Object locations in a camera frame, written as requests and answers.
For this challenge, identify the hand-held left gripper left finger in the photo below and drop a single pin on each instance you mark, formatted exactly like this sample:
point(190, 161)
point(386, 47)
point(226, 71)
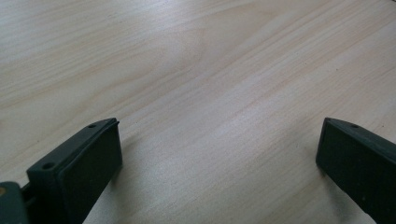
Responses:
point(81, 169)

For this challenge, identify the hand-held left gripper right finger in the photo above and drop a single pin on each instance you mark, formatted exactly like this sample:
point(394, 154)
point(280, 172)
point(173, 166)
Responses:
point(358, 161)

